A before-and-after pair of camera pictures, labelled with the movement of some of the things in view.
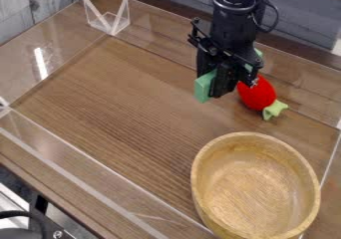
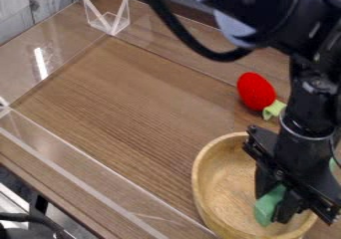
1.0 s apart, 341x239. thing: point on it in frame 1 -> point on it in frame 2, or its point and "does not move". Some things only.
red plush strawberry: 259,97 does not move
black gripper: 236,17 -> 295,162
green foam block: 200,90 -> 266,201
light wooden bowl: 252,187 does not move
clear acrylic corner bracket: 108,22 does not move
